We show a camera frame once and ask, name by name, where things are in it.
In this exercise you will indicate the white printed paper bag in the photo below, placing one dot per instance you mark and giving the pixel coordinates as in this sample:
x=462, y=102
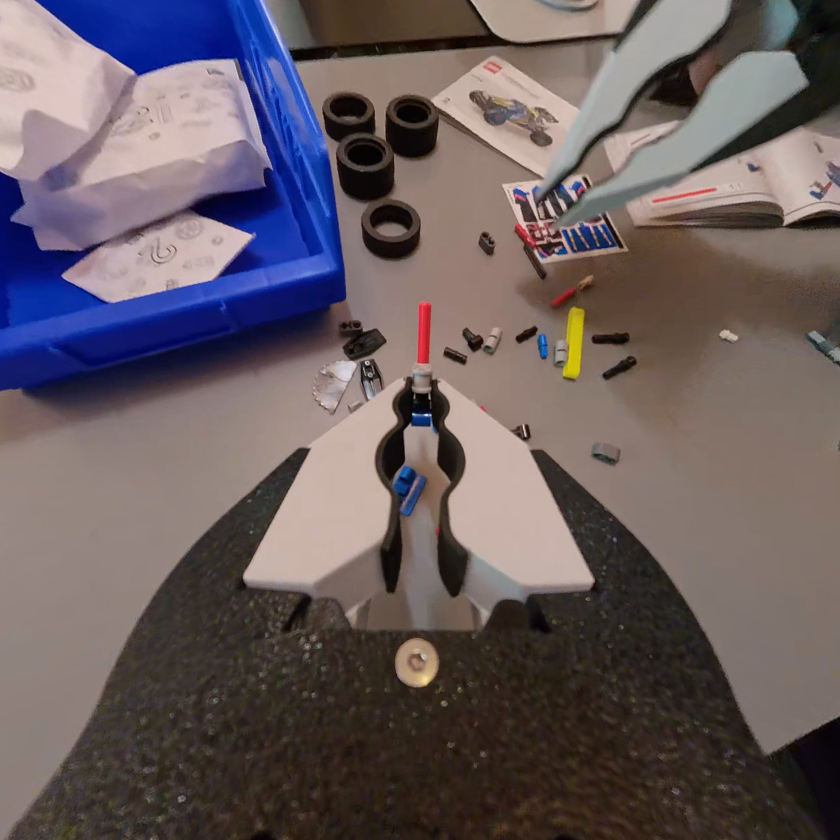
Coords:
x=157, y=256
x=52, y=85
x=184, y=144

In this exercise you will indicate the red axle lego assembly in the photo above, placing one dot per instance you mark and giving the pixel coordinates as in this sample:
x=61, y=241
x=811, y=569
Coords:
x=426, y=334

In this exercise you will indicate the black lego axle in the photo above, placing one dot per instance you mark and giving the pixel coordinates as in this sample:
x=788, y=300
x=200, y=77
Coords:
x=535, y=259

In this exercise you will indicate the black lego wedge piece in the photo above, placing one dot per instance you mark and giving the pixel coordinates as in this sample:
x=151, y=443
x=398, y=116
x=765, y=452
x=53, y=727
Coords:
x=364, y=341

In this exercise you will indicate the black rubber tire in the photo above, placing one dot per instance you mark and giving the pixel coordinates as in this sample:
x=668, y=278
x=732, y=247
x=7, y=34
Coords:
x=338, y=124
x=351, y=180
x=377, y=243
x=426, y=141

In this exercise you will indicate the open instruction booklet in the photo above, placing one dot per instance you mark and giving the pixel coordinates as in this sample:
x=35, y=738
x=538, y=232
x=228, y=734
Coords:
x=754, y=184

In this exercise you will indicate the grey rounded lego piece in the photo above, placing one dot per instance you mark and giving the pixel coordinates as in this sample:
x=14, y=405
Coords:
x=605, y=451

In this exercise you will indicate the sticker sheet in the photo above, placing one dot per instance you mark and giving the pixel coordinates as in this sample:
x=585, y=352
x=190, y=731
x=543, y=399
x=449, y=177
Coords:
x=597, y=236

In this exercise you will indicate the closed instruction booklet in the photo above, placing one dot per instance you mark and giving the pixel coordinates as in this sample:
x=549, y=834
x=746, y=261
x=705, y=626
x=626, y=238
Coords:
x=485, y=85

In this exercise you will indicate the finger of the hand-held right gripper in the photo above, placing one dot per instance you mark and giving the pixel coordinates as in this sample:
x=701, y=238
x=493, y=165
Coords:
x=630, y=85
x=722, y=118

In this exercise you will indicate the red lego pin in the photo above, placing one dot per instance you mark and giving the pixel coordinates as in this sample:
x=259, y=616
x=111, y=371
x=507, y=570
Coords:
x=564, y=296
x=523, y=233

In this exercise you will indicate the blue lego piece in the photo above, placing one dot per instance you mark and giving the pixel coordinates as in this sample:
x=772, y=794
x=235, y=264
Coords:
x=408, y=489

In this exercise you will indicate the small black lego connector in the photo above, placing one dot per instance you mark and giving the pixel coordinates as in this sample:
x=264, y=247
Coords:
x=486, y=242
x=351, y=326

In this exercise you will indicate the blue plastic bin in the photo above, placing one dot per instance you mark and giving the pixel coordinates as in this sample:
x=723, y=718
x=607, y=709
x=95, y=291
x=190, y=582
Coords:
x=289, y=282

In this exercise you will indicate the black and white lego piece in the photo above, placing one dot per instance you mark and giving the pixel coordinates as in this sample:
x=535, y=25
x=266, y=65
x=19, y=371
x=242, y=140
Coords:
x=369, y=379

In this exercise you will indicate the torn silver foil piece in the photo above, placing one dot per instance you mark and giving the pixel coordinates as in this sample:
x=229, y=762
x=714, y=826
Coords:
x=334, y=387

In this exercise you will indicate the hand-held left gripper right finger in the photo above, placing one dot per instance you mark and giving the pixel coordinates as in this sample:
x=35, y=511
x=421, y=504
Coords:
x=518, y=525

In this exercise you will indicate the yellow lego beam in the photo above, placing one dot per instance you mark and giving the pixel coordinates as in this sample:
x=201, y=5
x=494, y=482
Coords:
x=573, y=342

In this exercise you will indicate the grey lego connector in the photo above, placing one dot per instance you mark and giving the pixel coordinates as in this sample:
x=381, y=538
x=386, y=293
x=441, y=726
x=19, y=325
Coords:
x=493, y=340
x=560, y=353

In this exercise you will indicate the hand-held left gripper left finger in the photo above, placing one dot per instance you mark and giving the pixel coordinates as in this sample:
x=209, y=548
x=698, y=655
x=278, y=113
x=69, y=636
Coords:
x=321, y=525

